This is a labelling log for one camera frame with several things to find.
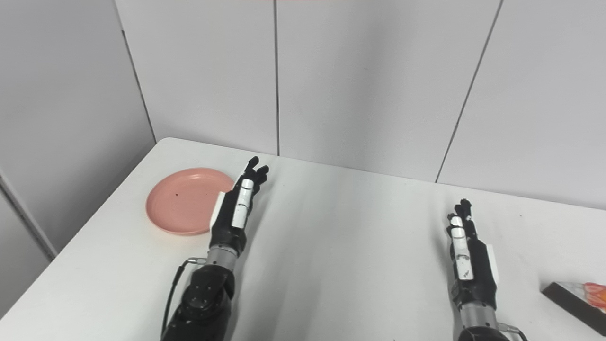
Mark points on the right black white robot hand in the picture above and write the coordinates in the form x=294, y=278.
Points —
x=473, y=265

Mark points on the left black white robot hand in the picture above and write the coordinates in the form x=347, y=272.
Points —
x=234, y=213

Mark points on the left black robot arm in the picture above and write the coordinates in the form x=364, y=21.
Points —
x=206, y=293

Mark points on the chocolate cake slice with fruit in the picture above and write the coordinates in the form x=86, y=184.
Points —
x=580, y=300

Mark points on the pink round plate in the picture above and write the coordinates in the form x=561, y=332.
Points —
x=182, y=201

